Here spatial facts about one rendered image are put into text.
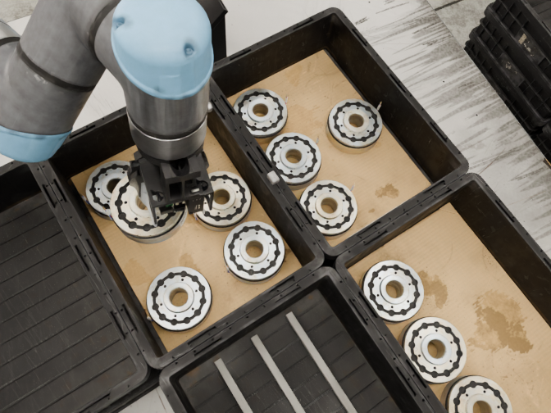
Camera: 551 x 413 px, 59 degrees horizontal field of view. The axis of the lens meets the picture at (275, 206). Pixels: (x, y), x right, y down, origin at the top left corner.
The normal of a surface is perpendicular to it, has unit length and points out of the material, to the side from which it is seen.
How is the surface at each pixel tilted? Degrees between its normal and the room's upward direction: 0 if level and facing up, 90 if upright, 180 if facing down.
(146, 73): 83
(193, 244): 0
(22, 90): 46
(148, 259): 0
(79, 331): 0
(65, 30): 51
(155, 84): 83
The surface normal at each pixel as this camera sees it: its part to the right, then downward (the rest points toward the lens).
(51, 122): 0.45, 0.72
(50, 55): -0.06, 0.50
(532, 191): 0.07, -0.35
